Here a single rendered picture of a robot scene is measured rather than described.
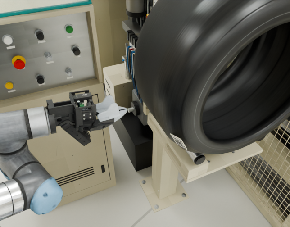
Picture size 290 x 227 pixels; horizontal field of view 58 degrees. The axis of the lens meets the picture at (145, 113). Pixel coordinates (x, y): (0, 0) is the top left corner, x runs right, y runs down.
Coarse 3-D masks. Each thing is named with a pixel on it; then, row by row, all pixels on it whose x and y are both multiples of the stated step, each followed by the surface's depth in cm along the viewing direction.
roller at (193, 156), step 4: (188, 152) 95; (192, 152) 94; (192, 156) 93; (196, 156) 92; (200, 156) 92; (204, 156) 93; (192, 160) 94; (196, 160) 92; (200, 160) 93; (196, 164) 94
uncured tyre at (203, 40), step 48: (192, 0) 63; (240, 0) 57; (288, 0) 58; (144, 48) 74; (192, 48) 60; (240, 48) 60; (288, 48) 96; (144, 96) 82; (192, 96) 64; (240, 96) 110; (288, 96) 97; (192, 144) 78; (240, 144) 89
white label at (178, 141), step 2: (170, 134) 76; (172, 136) 76; (174, 136) 75; (176, 136) 75; (174, 138) 76; (176, 138) 75; (178, 138) 74; (174, 140) 78; (176, 140) 77; (178, 140) 75; (180, 140) 74; (176, 142) 79; (178, 142) 77; (180, 142) 76; (182, 142) 75; (178, 144) 79; (180, 144) 77; (182, 144) 76; (182, 146) 78; (184, 146) 77; (186, 148) 78
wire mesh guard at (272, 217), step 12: (276, 132) 119; (264, 144) 128; (264, 156) 132; (288, 168) 119; (240, 180) 155; (252, 180) 146; (276, 180) 128; (288, 180) 120; (252, 192) 149; (288, 192) 123; (288, 204) 125
